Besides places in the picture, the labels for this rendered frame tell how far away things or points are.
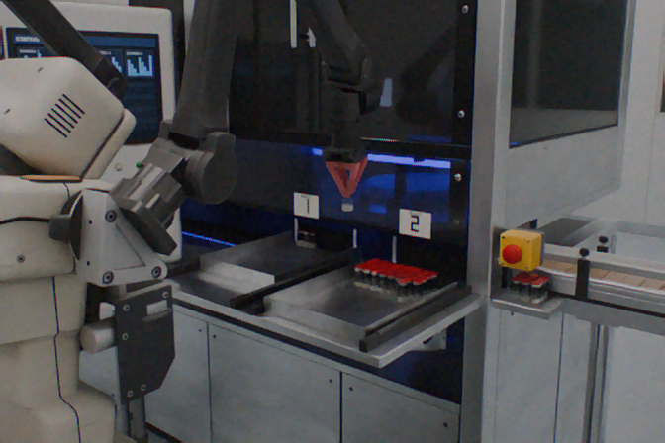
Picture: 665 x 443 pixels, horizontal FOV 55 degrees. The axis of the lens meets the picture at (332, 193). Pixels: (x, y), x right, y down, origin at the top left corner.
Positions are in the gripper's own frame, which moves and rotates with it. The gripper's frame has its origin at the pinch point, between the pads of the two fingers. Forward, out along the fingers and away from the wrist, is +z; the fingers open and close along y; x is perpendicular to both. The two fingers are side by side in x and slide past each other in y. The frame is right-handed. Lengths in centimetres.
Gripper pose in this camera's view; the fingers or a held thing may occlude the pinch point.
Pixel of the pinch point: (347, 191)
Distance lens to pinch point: 126.8
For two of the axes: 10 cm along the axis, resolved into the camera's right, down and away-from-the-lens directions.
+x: -9.1, -0.7, 4.1
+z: 0.5, 9.6, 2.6
